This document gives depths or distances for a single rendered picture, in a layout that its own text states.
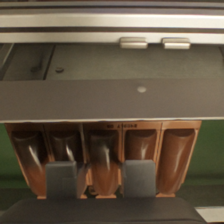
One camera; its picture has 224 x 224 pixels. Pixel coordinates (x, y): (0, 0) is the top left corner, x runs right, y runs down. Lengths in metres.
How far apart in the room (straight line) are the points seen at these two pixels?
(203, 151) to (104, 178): 0.24
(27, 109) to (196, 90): 0.20
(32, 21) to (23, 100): 0.10
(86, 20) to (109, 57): 0.50
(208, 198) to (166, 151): 0.31
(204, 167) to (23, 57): 0.64
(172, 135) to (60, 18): 0.25
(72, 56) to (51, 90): 0.52
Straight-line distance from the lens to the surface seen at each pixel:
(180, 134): 0.16
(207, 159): 0.42
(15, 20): 0.39
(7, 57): 0.71
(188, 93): 0.37
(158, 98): 0.35
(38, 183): 0.19
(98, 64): 0.84
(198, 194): 0.47
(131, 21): 0.37
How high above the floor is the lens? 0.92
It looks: 46 degrees down
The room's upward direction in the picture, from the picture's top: 178 degrees counter-clockwise
